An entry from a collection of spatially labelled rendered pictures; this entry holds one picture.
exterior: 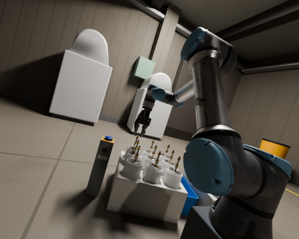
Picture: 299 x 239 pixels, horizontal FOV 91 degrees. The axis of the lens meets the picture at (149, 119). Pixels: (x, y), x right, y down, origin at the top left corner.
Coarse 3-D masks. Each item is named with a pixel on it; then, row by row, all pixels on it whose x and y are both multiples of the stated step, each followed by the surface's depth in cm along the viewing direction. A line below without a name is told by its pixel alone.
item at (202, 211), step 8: (192, 208) 44; (200, 208) 45; (208, 208) 47; (192, 216) 44; (200, 216) 42; (192, 224) 43; (200, 224) 41; (208, 224) 39; (184, 232) 45; (192, 232) 42; (200, 232) 40; (208, 232) 38; (216, 232) 37
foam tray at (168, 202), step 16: (112, 192) 72; (128, 192) 73; (144, 192) 74; (160, 192) 75; (176, 192) 76; (112, 208) 73; (128, 208) 74; (144, 208) 75; (160, 208) 76; (176, 208) 77
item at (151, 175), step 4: (148, 164) 81; (148, 168) 78; (152, 168) 77; (144, 172) 82; (148, 172) 78; (152, 172) 77; (156, 172) 77; (160, 172) 78; (144, 176) 79; (148, 176) 78; (152, 176) 77; (156, 176) 77; (160, 176) 79; (144, 180) 79; (148, 180) 78; (152, 180) 77; (156, 180) 78
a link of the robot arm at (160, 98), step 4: (152, 88) 92; (156, 88) 84; (160, 88) 84; (152, 92) 86; (156, 92) 83; (160, 92) 84; (164, 92) 84; (168, 92) 89; (152, 96) 87; (156, 96) 83; (160, 96) 84; (164, 96) 85; (168, 96) 88; (156, 100) 87; (160, 100) 85; (164, 100) 88; (168, 100) 88
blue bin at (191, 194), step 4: (184, 180) 109; (184, 184) 107; (188, 184) 102; (188, 188) 101; (188, 192) 99; (192, 192) 95; (188, 196) 86; (192, 196) 94; (196, 196) 90; (188, 200) 87; (192, 200) 87; (196, 200) 87; (184, 204) 87; (188, 204) 87; (192, 204) 88; (184, 208) 87; (188, 208) 88; (184, 212) 88; (188, 212) 88
